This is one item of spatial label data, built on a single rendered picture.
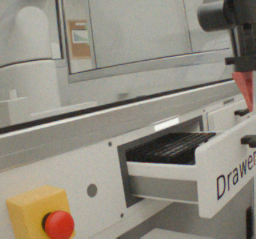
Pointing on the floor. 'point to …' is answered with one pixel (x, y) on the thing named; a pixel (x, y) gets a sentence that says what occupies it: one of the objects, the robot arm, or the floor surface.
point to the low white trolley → (170, 235)
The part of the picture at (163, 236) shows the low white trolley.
